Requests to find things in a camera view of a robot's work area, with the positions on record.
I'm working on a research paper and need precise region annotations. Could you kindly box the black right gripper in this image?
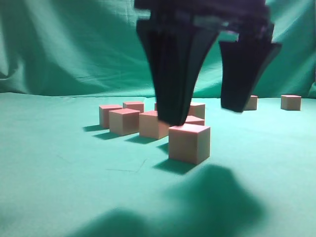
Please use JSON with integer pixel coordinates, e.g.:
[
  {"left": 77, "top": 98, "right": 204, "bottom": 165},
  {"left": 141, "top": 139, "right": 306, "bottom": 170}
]
[{"left": 134, "top": 0, "right": 282, "bottom": 125}]

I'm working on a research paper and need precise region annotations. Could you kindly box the green cloth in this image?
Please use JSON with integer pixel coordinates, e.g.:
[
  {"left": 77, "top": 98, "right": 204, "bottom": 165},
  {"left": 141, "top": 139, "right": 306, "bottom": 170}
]
[{"left": 0, "top": 0, "right": 316, "bottom": 237}]

